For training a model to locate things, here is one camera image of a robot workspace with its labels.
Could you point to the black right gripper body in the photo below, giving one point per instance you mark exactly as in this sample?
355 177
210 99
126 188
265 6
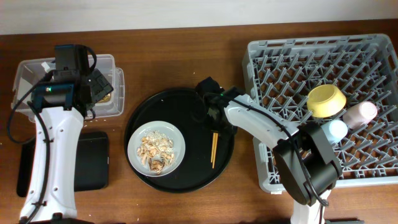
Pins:
219 126

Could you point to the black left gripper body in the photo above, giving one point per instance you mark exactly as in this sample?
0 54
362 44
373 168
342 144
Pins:
89 86

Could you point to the gold foil wrapper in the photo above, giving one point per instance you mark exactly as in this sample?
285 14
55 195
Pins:
105 99

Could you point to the food scraps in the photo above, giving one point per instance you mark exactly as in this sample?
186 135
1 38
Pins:
156 151

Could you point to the grey plate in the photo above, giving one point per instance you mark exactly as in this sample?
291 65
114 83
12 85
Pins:
164 127

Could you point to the yellow bowl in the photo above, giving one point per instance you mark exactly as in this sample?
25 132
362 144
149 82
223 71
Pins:
325 101

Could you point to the blue cup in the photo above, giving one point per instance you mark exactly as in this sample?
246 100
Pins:
335 131

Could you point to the pink cup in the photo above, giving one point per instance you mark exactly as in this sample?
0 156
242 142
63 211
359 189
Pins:
360 114

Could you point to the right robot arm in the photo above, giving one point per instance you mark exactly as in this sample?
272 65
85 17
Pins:
305 160

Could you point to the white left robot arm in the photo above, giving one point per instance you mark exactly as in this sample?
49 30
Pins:
51 196

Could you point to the clear plastic waste bin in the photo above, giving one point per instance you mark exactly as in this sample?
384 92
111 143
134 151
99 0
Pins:
30 72

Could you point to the grey dishwasher rack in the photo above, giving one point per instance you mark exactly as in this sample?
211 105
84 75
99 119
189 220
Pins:
279 74

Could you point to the round black tray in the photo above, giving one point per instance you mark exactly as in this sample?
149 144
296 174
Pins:
182 107

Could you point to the black rectangular bin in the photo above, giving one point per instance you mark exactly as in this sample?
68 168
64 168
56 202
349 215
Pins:
92 163

